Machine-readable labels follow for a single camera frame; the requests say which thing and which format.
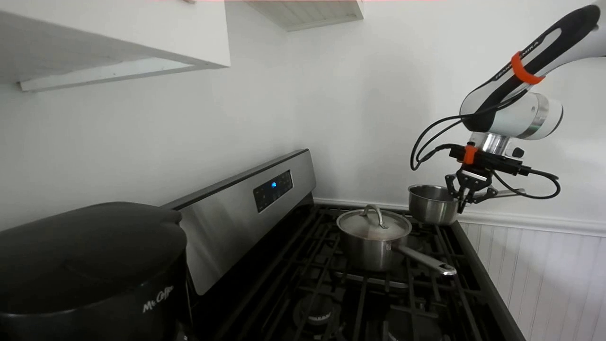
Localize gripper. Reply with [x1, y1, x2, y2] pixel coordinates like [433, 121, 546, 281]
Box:
[445, 165, 499, 214]

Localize small silver pot without lid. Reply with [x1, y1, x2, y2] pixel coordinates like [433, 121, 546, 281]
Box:
[408, 184, 526, 226]

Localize silver pot lid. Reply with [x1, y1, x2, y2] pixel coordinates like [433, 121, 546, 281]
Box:
[336, 204, 413, 242]

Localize black stove grate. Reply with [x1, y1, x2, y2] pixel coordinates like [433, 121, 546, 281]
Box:
[223, 205, 500, 341]

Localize stove burner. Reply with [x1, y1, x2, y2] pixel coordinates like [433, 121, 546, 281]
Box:
[293, 295, 342, 334]

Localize stainless steel stove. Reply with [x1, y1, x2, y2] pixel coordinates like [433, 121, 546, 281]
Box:
[160, 149, 527, 341]

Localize black coffee maker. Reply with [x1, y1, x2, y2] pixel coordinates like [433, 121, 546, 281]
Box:
[0, 202, 191, 341]

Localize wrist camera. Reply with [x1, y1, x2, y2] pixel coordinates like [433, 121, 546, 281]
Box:
[449, 144, 532, 177]

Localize silver pot with long handle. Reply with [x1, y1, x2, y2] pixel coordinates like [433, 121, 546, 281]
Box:
[336, 204, 458, 277]

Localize white wall cabinet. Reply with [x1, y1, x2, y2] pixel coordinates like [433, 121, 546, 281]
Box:
[243, 0, 365, 33]
[0, 0, 232, 92]

